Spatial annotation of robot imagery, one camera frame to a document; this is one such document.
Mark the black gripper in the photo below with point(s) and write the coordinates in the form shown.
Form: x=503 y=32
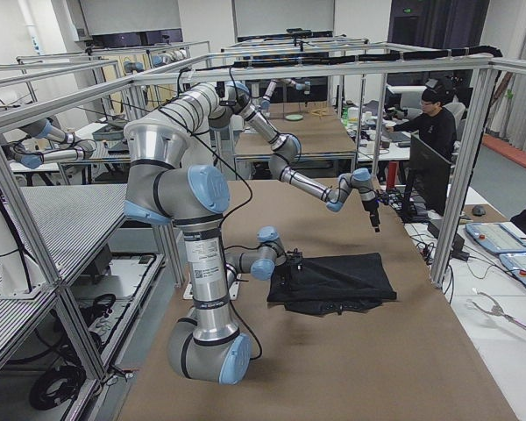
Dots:
x=370 y=208
x=294 y=261

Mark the black t-shirt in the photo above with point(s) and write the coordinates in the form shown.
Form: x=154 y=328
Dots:
x=333 y=284

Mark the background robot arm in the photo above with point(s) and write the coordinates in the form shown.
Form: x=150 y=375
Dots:
x=65 y=146

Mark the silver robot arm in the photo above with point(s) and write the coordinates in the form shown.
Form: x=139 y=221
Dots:
x=207 y=343
x=216 y=104

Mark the black computer monitor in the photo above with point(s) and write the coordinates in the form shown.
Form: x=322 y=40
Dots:
x=427 y=182

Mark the man in black jacket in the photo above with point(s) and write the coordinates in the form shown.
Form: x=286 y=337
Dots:
x=435 y=125

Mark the striped aluminium work table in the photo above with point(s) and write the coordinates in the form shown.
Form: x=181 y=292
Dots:
x=75 y=221

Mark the aluminium frame cage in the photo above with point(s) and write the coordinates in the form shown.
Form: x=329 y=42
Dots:
x=24 y=267

